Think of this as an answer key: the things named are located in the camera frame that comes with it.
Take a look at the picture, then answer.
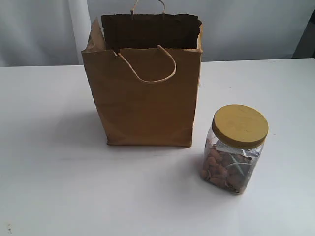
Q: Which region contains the nut jar with yellow lid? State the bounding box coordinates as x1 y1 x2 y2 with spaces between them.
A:
200 104 269 195

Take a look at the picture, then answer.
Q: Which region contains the brown paper bag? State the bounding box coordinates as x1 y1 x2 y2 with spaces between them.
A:
82 11 202 147

